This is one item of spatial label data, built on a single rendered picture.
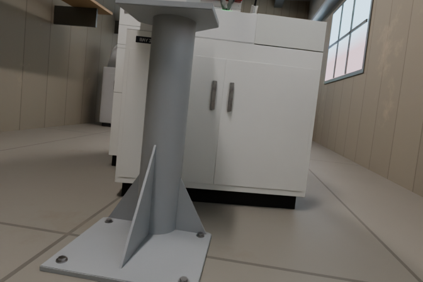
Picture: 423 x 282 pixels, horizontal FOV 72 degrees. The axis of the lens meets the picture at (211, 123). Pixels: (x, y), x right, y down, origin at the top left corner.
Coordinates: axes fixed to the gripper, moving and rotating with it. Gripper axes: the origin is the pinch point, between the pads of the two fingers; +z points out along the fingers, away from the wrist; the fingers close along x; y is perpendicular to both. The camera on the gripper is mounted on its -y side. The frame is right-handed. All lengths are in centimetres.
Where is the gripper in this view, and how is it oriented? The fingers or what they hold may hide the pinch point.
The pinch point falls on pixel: (226, 9)
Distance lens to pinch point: 154.5
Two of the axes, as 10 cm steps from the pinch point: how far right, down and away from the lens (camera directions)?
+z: -1.0, 9.9, 0.7
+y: -0.7, -0.8, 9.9
